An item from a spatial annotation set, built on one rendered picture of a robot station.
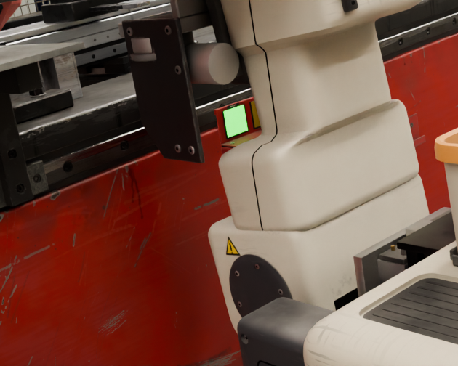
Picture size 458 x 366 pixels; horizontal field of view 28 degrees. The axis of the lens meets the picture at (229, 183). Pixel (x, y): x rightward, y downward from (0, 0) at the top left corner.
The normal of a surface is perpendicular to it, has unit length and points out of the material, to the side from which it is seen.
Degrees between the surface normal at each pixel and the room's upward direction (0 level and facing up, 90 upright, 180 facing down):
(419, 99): 90
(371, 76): 82
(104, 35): 90
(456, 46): 90
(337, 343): 45
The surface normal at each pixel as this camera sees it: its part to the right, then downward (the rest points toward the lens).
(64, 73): 0.72, 0.08
